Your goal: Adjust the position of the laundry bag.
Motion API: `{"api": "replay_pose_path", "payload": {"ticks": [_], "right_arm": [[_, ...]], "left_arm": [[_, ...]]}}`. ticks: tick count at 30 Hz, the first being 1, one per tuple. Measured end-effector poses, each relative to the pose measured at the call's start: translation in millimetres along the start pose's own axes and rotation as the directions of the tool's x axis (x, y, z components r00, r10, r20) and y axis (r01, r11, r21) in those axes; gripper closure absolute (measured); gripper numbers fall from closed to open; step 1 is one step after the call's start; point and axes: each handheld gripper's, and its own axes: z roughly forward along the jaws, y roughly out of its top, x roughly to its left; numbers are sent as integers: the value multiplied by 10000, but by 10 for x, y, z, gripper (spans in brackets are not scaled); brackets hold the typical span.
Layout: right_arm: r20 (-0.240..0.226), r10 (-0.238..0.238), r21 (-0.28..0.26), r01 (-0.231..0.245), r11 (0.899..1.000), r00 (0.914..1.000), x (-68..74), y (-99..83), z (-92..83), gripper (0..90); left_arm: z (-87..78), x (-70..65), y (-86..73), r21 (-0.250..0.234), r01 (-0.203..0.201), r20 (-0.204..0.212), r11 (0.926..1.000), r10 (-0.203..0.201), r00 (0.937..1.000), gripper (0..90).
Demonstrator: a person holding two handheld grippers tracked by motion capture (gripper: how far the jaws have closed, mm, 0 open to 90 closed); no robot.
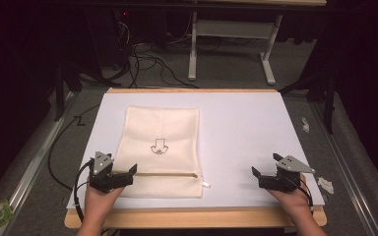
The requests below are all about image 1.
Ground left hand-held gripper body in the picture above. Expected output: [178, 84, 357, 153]
[89, 150, 134, 193]

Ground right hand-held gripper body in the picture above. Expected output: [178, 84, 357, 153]
[258, 154, 316, 193]

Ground cream mesh zipper bag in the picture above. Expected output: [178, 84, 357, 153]
[112, 105, 212, 199]

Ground person's right hand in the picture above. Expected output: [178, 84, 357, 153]
[265, 173, 313, 224]

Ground person's left hand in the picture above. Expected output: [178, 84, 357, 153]
[84, 184, 126, 219]

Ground white table board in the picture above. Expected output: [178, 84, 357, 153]
[66, 91, 326, 210]

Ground white paper scrap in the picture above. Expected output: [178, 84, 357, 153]
[300, 117, 311, 134]
[317, 176, 336, 195]

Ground black stand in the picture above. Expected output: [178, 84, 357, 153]
[278, 70, 339, 135]
[52, 60, 84, 123]

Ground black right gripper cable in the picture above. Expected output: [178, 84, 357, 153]
[283, 176, 315, 212]

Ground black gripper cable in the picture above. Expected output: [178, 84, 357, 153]
[283, 176, 315, 212]
[73, 159, 95, 224]

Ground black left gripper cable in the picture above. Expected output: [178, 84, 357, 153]
[73, 159, 95, 224]

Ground black floor cable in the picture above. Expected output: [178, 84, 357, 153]
[47, 103, 101, 192]

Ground metal floor rail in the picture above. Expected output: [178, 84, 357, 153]
[309, 100, 378, 236]
[0, 91, 77, 236]

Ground tangle of black cables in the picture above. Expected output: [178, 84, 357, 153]
[109, 9, 201, 90]

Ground white metal desk frame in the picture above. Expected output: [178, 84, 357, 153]
[187, 11, 284, 87]

